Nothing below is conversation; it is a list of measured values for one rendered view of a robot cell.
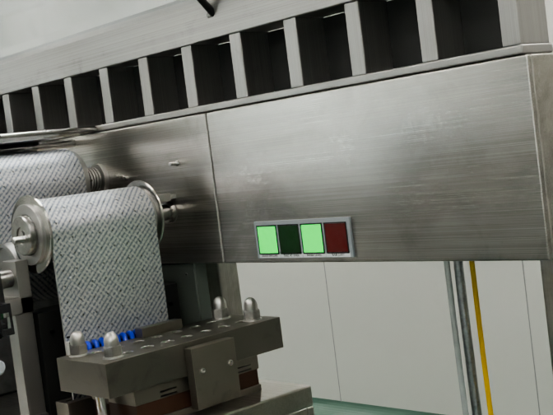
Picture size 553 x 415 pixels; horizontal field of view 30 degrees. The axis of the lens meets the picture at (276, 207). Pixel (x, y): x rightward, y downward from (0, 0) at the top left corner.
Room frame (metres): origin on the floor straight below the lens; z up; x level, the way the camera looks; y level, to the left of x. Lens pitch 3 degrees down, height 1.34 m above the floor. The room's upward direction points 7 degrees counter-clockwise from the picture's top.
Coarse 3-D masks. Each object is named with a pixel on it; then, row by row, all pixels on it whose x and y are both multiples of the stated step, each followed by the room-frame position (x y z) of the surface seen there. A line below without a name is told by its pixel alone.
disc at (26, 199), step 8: (24, 200) 1.93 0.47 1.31; (32, 200) 1.91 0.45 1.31; (40, 208) 1.89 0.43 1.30; (40, 216) 1.89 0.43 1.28; (48, 216) 1.88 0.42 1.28; (48, 224) 1.88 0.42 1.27; (48, 232) 1.88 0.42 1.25; (48, 240) 1.88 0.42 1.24; (48, 248) 1.89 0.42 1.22; (48, 256) 1.89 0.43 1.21; (40, 264) 1.91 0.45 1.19; (48, 264) 1.90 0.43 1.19; (32, 272) 1.94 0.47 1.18; (40, 272) 1.92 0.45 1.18
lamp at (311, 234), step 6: (306, 228) 1.84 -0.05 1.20; (312, 228) 1.83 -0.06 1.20; (318, 228) 1.82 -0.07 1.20; (306, 234) 1.84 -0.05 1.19; (312, 234) 1.83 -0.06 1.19; (318, 234) 1.82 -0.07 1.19; (306, 240) 1.84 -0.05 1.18; (312, 240) 1.83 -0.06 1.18; (318, 240) 1.82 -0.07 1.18; (306, 246) 1.84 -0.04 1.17; (312, 246) 1.83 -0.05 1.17; (318, 246) 1.82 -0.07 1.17; (306, 252) 1.84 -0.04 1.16; (312, 252) 1.83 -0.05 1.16
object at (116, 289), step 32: (64, 256) 1.90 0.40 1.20; (96, 256) 1.95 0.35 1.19; (128, 256) 1.99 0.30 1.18; (64, 288) 1.89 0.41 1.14; (96, 288) 1.94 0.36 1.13; (128, 288) 1.99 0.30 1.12; (160, 288) 2.04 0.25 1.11; (64, 320) 1.89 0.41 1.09; (96, 320) 1.93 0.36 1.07; (128, 320) 1.98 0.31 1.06; (160, 320) 2.03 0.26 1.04
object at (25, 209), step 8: (16, 208) 1.94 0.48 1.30; (24, 208) 1.92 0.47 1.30; (32, 208) 1.90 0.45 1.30; (16, 216) 1.94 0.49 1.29; (32, 216) 1.90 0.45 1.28; (40, 224) 1.88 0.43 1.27; (40, 232) 1.88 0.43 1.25; (40, 240) 1.89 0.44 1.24; (40, 248) 1.89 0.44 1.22; (24, 256) 1.94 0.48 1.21; (32, 256) 1.92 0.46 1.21; (40, 256) 1.89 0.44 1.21; (32, 264) 1.92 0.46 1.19
